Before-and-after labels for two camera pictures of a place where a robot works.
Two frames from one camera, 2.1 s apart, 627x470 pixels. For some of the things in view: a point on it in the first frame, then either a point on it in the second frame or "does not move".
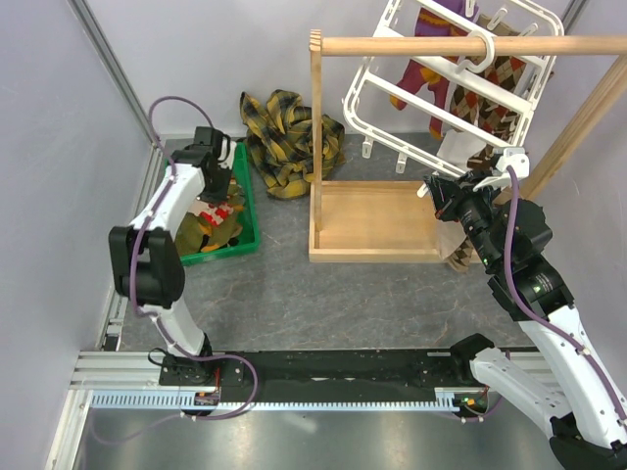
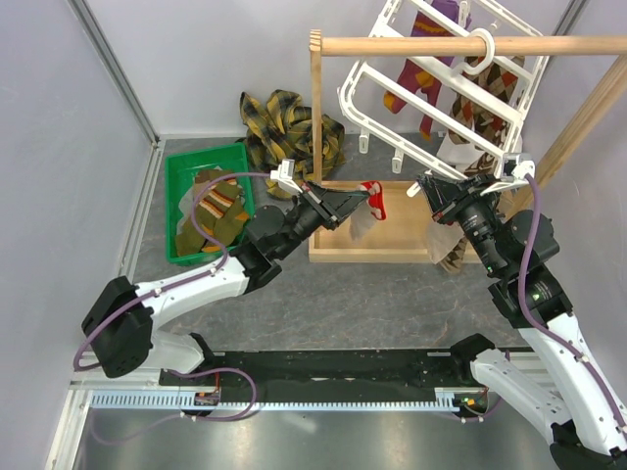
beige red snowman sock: x=214 y=213 -> x=372 y=208
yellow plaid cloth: x=278 y=131 does not move
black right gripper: x=449 y=195 does not move
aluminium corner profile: x=117 y=69 does not move
